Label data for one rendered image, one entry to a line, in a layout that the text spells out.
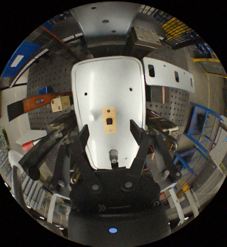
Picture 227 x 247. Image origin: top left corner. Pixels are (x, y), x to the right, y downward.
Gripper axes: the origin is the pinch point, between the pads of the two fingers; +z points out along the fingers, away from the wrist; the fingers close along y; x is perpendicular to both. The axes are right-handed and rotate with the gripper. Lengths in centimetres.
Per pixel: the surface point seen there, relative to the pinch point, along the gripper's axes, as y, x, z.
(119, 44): 5.5, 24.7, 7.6
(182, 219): 246, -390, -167
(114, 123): 1.5, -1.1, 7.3
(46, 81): -46, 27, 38
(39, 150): -14.3, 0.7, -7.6
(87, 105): -5.7, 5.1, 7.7
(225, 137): 765, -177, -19
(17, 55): -32.5, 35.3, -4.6
